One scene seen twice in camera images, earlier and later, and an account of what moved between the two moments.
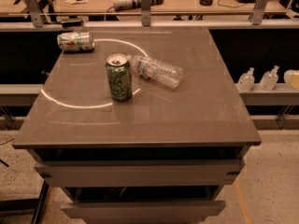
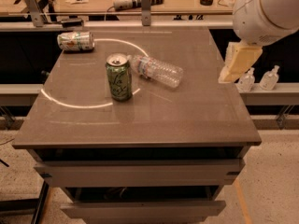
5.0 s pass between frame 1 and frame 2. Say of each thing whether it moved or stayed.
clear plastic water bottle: stayed
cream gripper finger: moved
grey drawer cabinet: stayed
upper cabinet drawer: stayed
